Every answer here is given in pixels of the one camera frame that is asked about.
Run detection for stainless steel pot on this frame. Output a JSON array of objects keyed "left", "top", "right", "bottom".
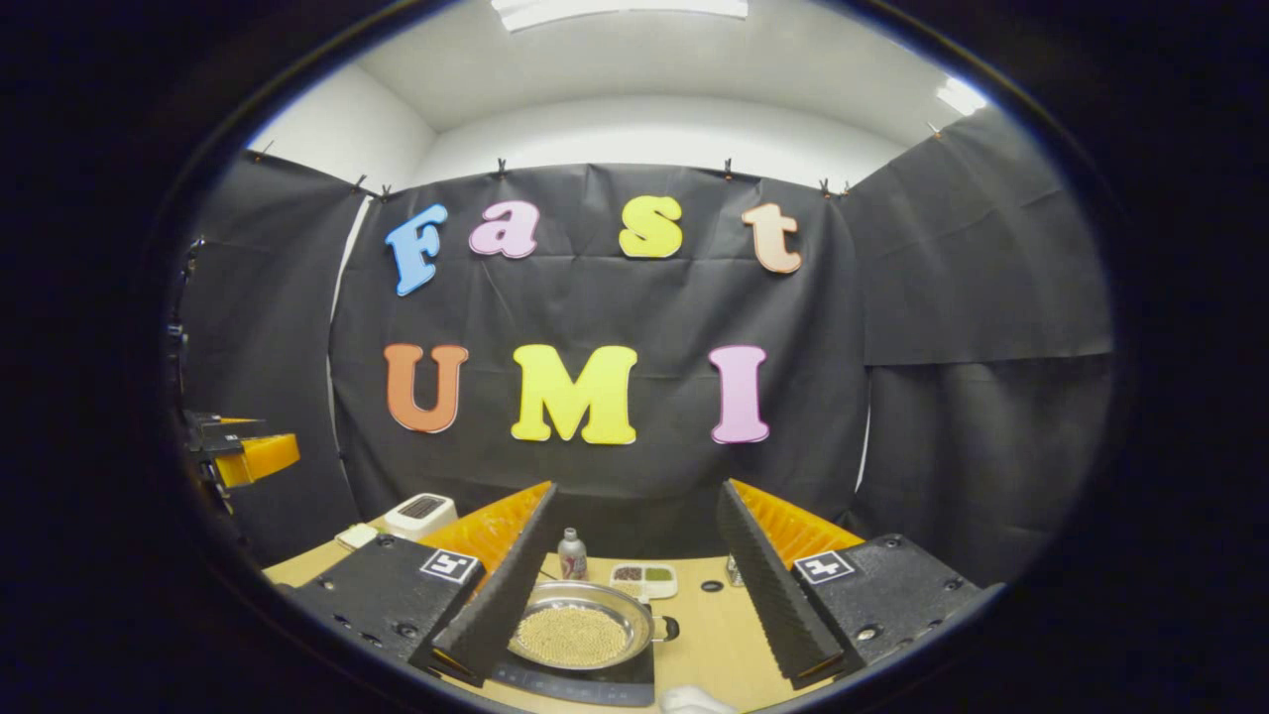
[{"left": 511, "top": 580, "right": 680, "bottom": 672}]

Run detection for row of black cloth clips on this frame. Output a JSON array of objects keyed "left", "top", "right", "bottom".
[{"left": 253, "top": 119, "right": 948, "bottom": 204}]

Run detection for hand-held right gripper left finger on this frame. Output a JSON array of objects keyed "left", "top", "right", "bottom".
[{"left": 292, "top": 481, "right": 559, "bottom": 688}]

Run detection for white lumpy object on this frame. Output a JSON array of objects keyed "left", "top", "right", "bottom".
[{"left": 661, "top": 686, "right": 737, "bottom": 714}]

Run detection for pile of soybeans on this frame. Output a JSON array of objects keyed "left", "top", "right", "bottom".
[{"left": 516, "top": 605, "right": 629, "bottom": 667}]

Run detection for small ceiling light panel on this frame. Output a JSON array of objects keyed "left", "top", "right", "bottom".
[{"left": 935, "top": 77, "right": 989, "bottom": 117}]

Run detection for long ceiling light panel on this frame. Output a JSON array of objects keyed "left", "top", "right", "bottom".
[{"left": 493, "top": 0, "right": 750, "bottom": 33}]

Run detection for white toaster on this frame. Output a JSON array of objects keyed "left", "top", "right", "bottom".
[{"left": 384, "top": 493, "right": 459, "bottom": 541}]

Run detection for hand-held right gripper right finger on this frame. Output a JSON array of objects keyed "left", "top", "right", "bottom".
[{"left": 716, "top": 479, "right": 982, "bottom": 690}]

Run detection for black induction cooktop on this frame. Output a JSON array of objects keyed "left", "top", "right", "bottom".
[{"left": 491, "top": 645, "right": 657, "bottom": 707}]

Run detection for white divided spice tray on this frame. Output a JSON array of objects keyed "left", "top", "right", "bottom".
[{"left": 608, "top": 563, "right": 679, "bottom": 601}]

